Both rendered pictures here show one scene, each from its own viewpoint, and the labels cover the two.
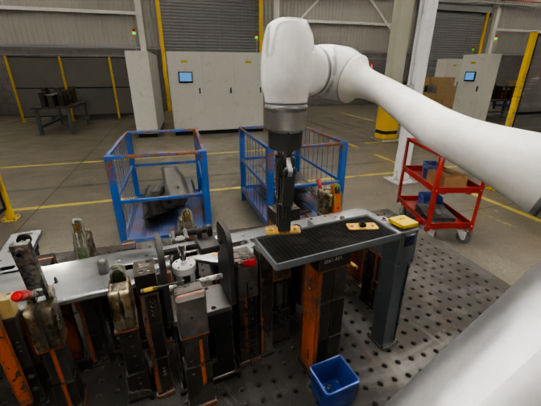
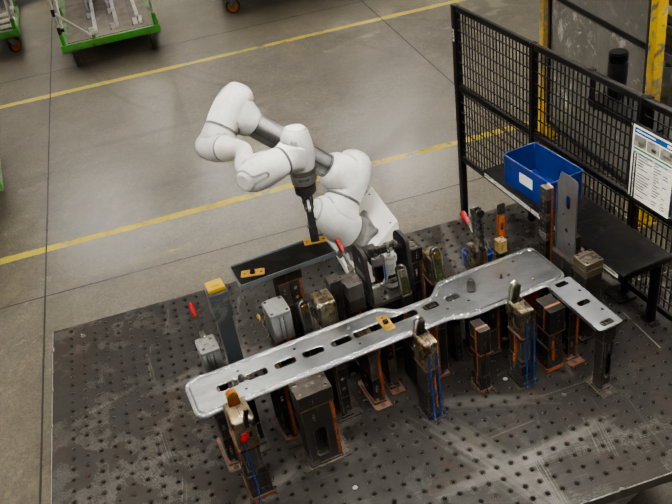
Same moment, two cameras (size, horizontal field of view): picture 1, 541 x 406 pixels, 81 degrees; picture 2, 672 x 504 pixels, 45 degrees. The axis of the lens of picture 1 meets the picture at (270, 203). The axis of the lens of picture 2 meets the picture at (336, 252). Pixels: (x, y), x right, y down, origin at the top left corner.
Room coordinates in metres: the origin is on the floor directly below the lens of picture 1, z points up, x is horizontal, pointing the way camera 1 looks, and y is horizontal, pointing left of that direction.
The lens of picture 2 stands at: (3.08, 0.28, 2.81)
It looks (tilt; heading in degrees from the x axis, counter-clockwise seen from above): 35 degrees down; 186
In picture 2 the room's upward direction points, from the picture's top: 9 degrees counter-clockwise
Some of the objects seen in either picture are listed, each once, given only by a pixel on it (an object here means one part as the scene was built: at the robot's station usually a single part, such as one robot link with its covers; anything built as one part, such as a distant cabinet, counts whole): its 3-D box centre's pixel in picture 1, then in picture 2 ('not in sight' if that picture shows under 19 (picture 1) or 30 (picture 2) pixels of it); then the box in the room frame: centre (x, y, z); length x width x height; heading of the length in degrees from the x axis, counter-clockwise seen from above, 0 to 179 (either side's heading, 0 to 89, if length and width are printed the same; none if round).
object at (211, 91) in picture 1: (216, 84); not in sight; (8.94, 1.41, 1.22); 2.40 x 0.54 x 2.45; 107
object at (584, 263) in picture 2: not in sight; (585, 296); (0.77, 0.92, 0.88); 0.08 x 0.08 x 0.36; 24
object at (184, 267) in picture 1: (199, 306); (386, 294); (0.72, 0.20, 0.94); 0.18 x 0.13 x 0.49; 114
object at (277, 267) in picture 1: (328, 238); (283, 260); (0.74, -0.15, 1.16); 0.37 x 0.14 x 0.02; 114
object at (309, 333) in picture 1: (323, 308); (293, 310); (0.74, -0.15, 0.92); 0.10 x 0.08 x 0.45; 114
